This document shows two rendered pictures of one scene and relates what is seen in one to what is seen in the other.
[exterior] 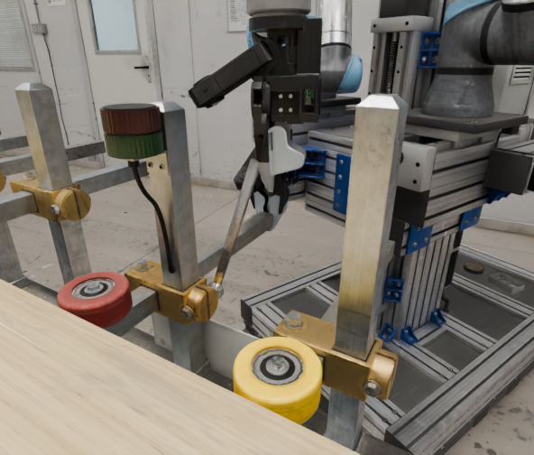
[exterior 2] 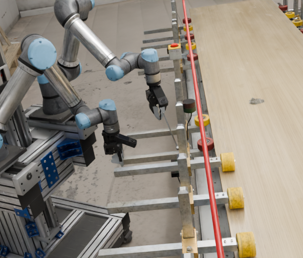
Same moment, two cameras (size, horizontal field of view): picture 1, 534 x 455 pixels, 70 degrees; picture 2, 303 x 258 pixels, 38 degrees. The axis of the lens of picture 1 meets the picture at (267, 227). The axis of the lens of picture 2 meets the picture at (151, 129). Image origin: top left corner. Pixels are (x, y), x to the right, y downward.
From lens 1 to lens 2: 2.41 m
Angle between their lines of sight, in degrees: 98
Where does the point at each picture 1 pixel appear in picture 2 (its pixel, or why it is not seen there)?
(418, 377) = (83, 221)
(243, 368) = (205, 119)
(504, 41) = (71, 77)
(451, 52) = not seen: hidden behind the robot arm
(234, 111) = not seen: outside the picture
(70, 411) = (227, 127)
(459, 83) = not seen: hidden behind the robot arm
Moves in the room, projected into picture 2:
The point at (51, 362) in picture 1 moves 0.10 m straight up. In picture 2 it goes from (223, 133) to (222, 115)
